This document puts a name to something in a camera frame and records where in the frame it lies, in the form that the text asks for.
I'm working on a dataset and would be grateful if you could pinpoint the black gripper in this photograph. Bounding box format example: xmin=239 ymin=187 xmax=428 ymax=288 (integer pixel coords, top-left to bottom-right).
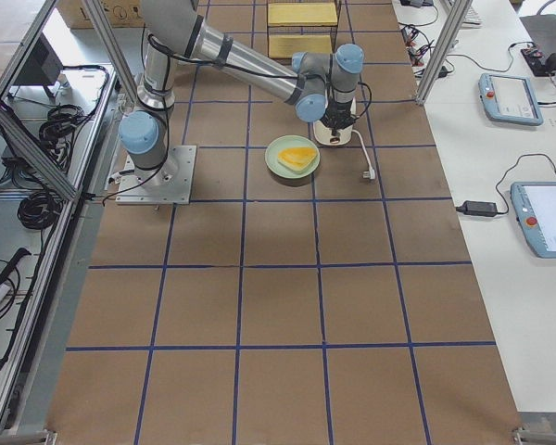
xmin=322 ymin=102 xmax=357 ymax=132

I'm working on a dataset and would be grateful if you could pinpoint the white two-slot toaster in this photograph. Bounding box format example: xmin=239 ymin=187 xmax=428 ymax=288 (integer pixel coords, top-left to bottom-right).
xmin=312 ymin=121 xmax=353 ymax=146

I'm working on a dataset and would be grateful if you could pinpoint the bread slice on plate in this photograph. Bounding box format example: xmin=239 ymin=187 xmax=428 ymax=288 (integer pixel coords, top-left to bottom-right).
xmin=277 ymin=146 xmax=318 ymax=172

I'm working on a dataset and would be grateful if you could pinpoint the light green plate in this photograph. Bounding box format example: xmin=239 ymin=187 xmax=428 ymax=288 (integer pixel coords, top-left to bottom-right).
xmin=265 ymin=135 xmax=321 ymax=179

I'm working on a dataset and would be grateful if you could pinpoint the wooden box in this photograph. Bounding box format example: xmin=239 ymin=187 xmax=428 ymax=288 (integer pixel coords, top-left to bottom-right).
xmin=266 ymin=2 xmax=339 ymax=59

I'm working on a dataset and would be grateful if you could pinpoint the upper teach pendant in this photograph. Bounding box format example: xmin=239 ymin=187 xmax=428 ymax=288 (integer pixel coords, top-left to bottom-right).
xmin=478 ymin=73 xmax=544 ymax=126

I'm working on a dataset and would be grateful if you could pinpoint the teach pendant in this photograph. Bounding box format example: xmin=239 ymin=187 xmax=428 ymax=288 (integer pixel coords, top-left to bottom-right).
xmin=511 ymin=182 xmax=556 ymax=259
xmin=478 ymin=73 xmax=544 ymax=126

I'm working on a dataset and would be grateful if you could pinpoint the black power adapter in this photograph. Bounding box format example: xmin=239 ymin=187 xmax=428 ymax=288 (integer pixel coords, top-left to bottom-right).
xmin=456 ymin=200 xmax=499 ymax=217

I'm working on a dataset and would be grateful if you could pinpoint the lower teach pendant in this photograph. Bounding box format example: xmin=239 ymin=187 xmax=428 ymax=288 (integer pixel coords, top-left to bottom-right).
xmin=511 ymin=182 xmax=556 ymax=259

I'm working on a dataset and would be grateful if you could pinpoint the cardboard box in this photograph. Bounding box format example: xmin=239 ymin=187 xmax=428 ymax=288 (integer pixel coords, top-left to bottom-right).
xmin=57 ymin=0 xmax=144 ymax=29

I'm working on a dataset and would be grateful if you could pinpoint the white toaster power cord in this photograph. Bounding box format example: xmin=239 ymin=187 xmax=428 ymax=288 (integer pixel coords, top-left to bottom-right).
xmin=349 ymin=129 xmax=377 ymax=183

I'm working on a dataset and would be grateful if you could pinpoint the aluminium frame post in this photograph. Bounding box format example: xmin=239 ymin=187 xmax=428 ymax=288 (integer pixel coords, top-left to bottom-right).
xmin=415 ymin=0 xmax=472 ymax=106

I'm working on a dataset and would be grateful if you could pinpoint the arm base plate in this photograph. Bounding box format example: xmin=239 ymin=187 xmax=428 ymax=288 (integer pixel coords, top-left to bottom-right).
xmin=114 ymin=145 xmax=196 ymax=205

